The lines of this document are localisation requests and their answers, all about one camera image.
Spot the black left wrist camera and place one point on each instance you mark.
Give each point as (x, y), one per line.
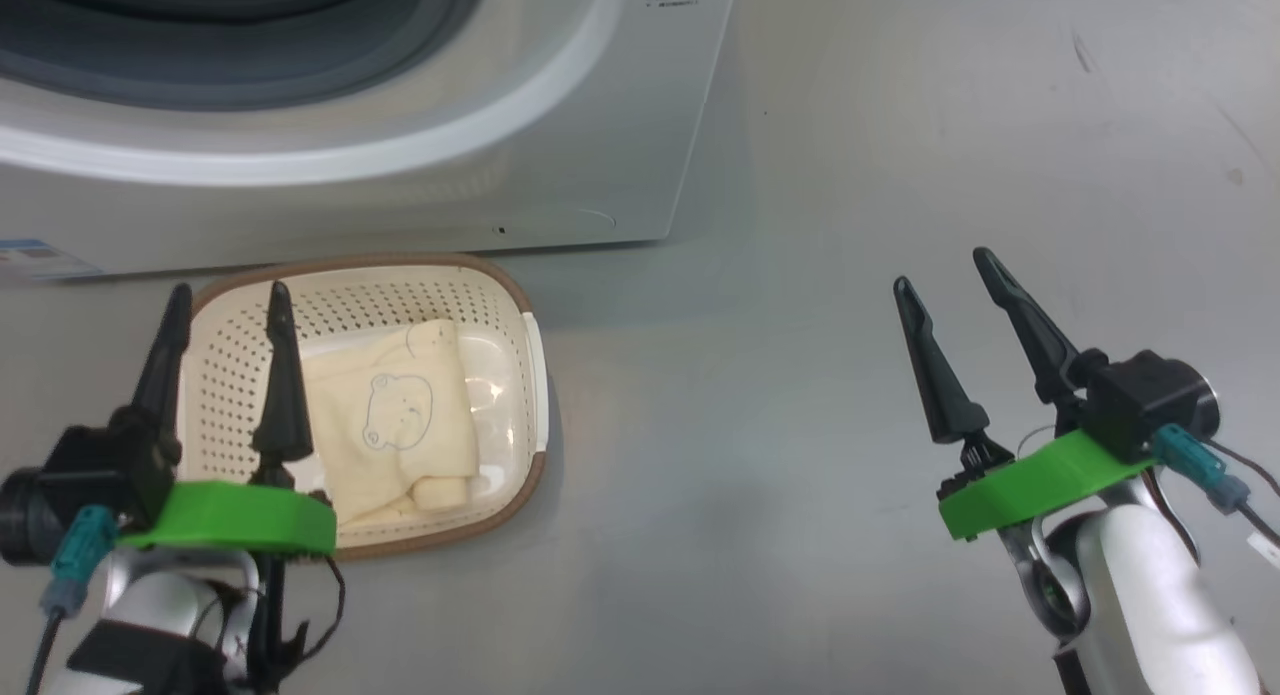
(90, 475)

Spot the blue white energy label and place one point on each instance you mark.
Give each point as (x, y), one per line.
(40, 260)

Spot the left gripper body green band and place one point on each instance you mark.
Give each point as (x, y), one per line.
(240, 520)

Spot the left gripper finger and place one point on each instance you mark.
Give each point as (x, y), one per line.
(283, 405)
(168, 375)

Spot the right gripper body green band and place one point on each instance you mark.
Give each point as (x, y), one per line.
(1040, 485)

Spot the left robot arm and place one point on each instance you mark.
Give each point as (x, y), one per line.
(160, 605)

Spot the grey washer door seal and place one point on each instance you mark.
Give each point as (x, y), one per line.
(300, 65)

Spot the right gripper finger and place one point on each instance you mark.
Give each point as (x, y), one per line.
(945, 395)
(1040, 345)

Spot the white drain filter cover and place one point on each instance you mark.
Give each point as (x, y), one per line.
(560, 220)

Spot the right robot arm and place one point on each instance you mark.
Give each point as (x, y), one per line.
(1150, 595)

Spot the white front-load washing machine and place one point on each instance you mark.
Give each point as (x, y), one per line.
(600, 125)

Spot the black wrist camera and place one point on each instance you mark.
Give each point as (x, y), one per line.
(90, 475)
(1145, 400)

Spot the cream perforated basket brown rim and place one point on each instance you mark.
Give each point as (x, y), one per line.
(500, 325)

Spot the cream garment with bear print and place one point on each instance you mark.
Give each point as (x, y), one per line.
(400, 445)

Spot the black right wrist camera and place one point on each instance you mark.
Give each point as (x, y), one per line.
(1145, 400)

